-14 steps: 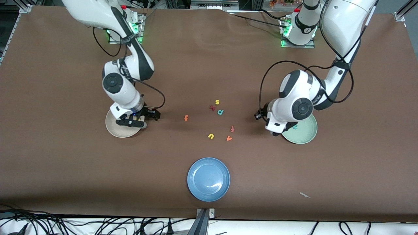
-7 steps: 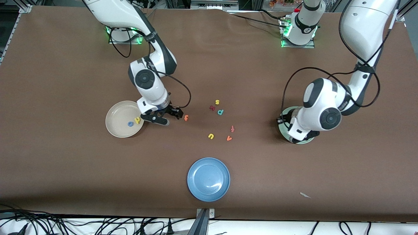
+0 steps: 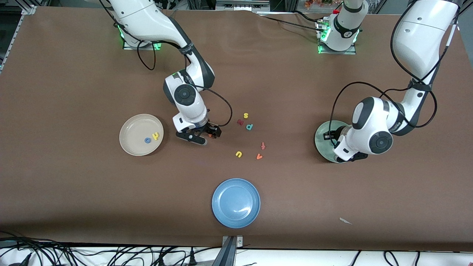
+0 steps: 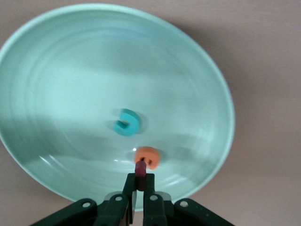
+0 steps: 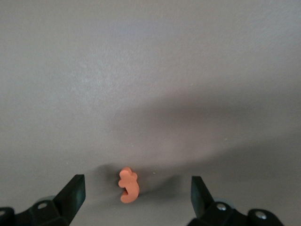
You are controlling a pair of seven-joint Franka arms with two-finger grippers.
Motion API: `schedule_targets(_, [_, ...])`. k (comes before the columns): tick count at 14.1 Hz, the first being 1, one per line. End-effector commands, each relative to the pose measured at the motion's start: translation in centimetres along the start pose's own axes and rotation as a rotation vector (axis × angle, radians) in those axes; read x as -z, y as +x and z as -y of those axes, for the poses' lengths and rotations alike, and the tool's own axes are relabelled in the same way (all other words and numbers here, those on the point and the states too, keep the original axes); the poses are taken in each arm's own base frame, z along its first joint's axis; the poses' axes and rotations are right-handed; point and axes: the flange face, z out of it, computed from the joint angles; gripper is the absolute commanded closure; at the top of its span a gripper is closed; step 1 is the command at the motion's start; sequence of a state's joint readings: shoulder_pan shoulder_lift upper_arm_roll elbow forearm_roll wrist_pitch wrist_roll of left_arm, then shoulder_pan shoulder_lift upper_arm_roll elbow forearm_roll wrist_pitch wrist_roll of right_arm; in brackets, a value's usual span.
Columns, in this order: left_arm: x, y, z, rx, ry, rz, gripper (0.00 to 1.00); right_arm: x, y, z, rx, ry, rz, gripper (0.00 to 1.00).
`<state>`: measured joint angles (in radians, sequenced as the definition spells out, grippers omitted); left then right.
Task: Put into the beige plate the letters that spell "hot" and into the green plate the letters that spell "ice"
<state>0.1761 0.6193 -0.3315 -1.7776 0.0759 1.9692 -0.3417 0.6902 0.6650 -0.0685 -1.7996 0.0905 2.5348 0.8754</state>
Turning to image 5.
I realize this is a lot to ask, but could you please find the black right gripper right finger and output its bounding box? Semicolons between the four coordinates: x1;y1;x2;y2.
190;175;286;226

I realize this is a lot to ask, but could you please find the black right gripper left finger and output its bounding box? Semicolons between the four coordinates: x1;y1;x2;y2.
0;174;86;226

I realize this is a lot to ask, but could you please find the orange letter j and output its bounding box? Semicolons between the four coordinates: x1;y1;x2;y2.
118;167;140;204

